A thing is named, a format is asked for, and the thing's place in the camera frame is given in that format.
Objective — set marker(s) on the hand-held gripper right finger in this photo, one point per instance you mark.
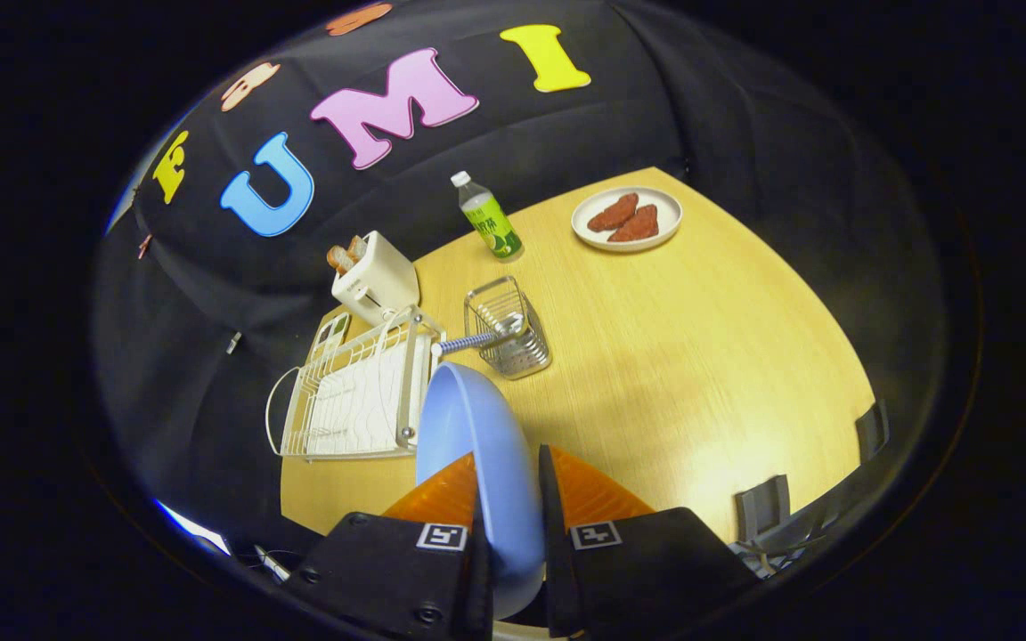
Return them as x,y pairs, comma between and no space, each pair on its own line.
557,570

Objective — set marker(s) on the white plate with meat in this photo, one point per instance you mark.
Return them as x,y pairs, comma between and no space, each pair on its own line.
669,214

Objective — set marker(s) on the green label drink bottle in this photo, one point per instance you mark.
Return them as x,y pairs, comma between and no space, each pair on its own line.
491,227

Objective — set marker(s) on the dark grey chair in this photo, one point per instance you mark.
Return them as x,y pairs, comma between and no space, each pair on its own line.
871,430
762,507

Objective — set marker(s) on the computer monitor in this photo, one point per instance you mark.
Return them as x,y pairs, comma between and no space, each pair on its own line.
192,528

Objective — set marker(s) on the white compartment seasoning tray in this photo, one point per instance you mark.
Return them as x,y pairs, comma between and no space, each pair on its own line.
330,334

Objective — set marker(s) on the white toaster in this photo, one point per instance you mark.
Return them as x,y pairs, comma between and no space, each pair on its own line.
384,276

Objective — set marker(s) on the light blue plate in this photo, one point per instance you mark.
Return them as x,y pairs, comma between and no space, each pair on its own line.
477,427

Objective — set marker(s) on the toasted bread slice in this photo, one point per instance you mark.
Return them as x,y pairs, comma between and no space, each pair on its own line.
357,247
339,259

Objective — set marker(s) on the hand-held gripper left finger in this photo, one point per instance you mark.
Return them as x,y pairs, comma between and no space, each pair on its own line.
479,592

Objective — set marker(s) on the red clip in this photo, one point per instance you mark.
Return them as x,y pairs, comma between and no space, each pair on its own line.
145,246

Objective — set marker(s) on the white clip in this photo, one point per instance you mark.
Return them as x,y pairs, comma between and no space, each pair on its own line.
233,343

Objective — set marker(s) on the black backdrop cloth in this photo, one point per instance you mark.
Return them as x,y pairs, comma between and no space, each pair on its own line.
566,125

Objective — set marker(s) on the brown meat slice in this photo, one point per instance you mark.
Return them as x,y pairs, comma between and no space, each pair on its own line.
613,212
636,224

